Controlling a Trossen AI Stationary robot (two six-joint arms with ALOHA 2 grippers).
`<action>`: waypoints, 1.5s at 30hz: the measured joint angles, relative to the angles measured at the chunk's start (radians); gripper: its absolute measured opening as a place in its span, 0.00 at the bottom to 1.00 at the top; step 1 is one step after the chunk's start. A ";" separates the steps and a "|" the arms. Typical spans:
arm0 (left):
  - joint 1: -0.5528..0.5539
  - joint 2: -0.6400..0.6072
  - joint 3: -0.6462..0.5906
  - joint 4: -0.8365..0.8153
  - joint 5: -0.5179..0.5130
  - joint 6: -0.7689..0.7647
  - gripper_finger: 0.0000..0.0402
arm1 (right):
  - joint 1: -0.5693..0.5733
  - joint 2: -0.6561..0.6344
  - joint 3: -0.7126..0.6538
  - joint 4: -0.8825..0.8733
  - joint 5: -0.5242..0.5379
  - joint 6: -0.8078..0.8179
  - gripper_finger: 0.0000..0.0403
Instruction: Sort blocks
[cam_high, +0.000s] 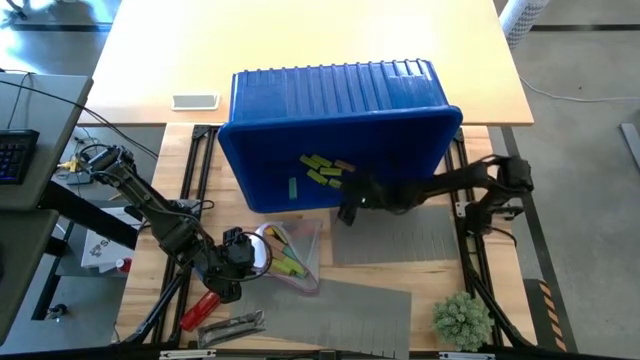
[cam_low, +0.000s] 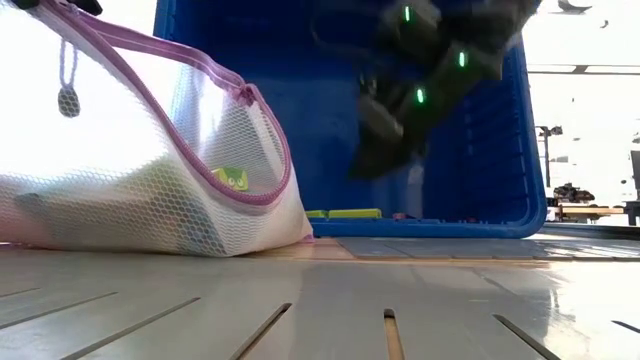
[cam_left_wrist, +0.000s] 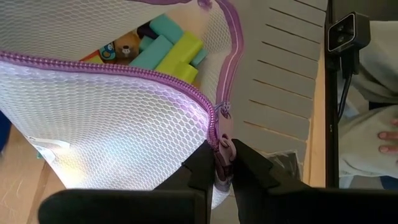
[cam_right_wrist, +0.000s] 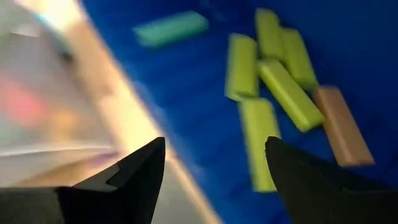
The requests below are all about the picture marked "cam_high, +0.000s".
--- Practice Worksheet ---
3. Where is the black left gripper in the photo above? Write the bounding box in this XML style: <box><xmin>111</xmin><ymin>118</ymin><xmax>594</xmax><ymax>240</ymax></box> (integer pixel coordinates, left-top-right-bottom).
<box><xmin>197</xmin><ymin>249</ymin><xmax>254</xmax><ymax>305</ymax></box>

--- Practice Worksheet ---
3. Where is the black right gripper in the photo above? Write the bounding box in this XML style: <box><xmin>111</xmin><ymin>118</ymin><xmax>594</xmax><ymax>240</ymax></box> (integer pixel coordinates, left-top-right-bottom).
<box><xmin>337</xmin><ymin>172</ymin><xmax>401</xmax><ymax>228</ymax></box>

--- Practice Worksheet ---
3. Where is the grey slotted divider panel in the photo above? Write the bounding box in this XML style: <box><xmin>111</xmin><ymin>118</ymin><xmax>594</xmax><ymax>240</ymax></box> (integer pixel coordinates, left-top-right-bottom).
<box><xmin>229</xmin><ymin>276</ymin><xmax>414</xmax><ymax>360</ymax></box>
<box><xmin>329</xmin><ymin>204</ymin><xmax>461</xmax><ymax>266</ymax></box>

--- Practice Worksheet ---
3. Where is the blue plastic bin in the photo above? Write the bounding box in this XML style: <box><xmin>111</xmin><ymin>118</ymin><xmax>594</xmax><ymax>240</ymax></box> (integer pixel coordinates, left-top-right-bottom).
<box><xmin>217</xmin><ymin>58</ymin><xmax>464</xmax><ymax>215</ymax></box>

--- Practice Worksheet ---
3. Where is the black desk beam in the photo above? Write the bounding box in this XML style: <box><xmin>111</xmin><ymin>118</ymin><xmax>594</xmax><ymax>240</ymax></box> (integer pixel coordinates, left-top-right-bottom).
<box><xmin>37</xmin><ymin>187</ymin><xmax>140</xmax><ymax>251</ymax></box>

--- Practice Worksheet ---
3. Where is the green artificial plant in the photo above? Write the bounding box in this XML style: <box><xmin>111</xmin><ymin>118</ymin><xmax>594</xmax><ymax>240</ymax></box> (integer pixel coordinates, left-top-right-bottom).
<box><xmin>431</xmin><ymin>291</ymin><xmax>495</xmax><ymax>353</ymax></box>

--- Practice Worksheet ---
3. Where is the black caster wheel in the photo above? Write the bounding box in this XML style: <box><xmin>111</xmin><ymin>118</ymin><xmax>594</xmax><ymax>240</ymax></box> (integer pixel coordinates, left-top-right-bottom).
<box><xmin>43</xmin><ymin>302</ymin><xmax>70</xmax><ymax>322</ymax></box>

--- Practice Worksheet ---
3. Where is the black small box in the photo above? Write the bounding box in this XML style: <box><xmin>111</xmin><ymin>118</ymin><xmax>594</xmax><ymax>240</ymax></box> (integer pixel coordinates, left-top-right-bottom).
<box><xmin>67</xmin><ymin>171</ymin><xmax>96</xmax><ymax>187</ymax></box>

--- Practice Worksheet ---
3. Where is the white-framed smartphone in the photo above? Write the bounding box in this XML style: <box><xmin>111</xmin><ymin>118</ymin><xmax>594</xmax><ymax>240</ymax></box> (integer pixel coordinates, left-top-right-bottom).
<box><xmin>171</xmin><ymin>93</ymin><xmax>221</xmax><ymax>112</ymax></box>

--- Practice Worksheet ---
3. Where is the yellow connector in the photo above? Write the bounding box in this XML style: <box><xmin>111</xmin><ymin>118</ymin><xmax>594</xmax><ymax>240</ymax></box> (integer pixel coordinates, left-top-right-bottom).
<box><xmin>57</xmin><ymin>155</ymin><xmax>84</xmax><ymax>174</ymax></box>

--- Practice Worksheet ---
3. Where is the grey side desk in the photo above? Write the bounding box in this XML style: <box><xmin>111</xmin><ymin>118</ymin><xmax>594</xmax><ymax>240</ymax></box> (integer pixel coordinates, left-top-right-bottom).
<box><xmin>0</xmin><ymin>72</ymin><xmax>95</xmax><ymax>346</ymax></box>

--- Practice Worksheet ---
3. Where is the black keyboard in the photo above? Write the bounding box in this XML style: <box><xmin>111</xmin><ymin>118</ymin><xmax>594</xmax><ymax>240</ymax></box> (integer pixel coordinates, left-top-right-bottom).
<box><xmin>0</xmin><ymin>128</ymin><xmax>41</xmax><ymax>186</ymax></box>

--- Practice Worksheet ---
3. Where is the white metal table leg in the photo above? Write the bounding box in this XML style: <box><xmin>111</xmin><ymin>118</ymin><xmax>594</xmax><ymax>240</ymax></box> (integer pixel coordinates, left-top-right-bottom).
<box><xmin>499</xmin><ymin>0</ymin><xmax>551</xmax><ymax>50</ymax></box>

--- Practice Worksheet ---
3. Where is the grey metal stand leg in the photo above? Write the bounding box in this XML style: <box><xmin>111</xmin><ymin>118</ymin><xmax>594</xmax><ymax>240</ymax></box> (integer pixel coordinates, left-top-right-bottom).
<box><xmin>619</xmin><ymin>122</ymin><xmax>640</xmax><ymax>171</ymax></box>

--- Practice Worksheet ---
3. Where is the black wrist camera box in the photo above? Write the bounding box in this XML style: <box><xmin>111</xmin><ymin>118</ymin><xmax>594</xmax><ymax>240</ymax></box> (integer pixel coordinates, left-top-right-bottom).
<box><xmin>222</xmin><ymin>227</ymin><xmax>257</xmax><ymax>269</ymax></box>

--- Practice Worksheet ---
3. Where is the red tool handle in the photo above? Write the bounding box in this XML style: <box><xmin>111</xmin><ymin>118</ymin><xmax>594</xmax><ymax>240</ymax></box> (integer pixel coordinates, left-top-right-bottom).
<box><xmin>179</xmin><ymin>290</ymin><xmax>222</xmax><ymax>333</ymax></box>

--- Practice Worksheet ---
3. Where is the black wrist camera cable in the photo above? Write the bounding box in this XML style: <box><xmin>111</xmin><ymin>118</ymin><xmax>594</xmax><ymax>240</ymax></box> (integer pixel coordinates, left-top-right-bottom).
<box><xmin>189</xmin><ymin>198</ymin><xmax>274</xmax><ymax>284</ymax></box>

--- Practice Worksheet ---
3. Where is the silver arm base bracket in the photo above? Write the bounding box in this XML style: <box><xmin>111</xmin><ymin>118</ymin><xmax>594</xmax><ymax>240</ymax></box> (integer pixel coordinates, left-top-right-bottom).
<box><xmin>454</xmin><ymin>201</ymin><xmax>522</xmax><ymax>221</ymax></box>

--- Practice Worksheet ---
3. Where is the black desk cable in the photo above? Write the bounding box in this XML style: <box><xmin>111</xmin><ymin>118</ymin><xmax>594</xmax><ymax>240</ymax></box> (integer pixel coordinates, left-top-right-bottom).
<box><xmin>0</xmin><ymin>77</ymin><xmax>161</xmax><ymax>161</ymax></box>

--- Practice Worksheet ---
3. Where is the grey floor cable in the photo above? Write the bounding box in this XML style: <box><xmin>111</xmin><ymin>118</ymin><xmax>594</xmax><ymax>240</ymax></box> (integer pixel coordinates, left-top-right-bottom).
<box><xmin>517</xmin><ymin>73</ymin><xmax>640</xmax><ymax>103</ymax></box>

